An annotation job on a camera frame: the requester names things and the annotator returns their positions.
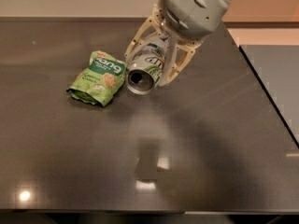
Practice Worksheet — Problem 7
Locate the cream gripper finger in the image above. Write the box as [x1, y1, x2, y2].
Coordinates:
[124, 4, 165, 63]
[158, 34, 203, 87]

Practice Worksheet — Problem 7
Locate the white green 7up can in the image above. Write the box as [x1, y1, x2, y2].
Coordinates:
[125, 35, 170, 95]

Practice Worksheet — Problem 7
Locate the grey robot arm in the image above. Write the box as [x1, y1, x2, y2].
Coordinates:
[124, 0, 231, 86]

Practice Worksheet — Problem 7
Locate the green snack chip bag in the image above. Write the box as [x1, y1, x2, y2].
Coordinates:
[67, 50, 127, 106]

